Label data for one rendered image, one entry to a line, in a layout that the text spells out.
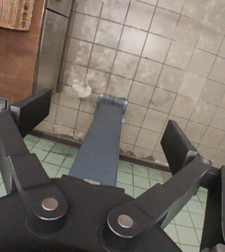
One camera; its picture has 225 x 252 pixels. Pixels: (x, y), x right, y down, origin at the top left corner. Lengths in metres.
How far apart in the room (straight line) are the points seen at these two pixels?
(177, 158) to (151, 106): 1.58
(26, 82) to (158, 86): 1.05
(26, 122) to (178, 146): 0.13
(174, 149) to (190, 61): 1.57
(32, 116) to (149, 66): 1.52
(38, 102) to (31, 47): 1.02
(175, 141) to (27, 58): 1.09
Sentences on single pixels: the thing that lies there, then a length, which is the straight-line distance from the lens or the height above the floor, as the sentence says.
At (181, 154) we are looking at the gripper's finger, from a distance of 0.16.
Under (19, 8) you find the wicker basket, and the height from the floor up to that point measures 0.71.
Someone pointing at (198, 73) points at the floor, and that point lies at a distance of 1.76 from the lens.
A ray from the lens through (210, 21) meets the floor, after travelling 1.78.
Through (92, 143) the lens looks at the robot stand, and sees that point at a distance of 0.95.
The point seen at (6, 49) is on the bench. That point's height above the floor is 0.58.
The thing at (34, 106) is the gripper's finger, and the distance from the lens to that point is 0.18.
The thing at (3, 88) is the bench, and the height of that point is 0.58.
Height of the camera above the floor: 1.64
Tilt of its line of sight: 66 degrees down
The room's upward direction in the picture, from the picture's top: 170 degrees counter-clockwise
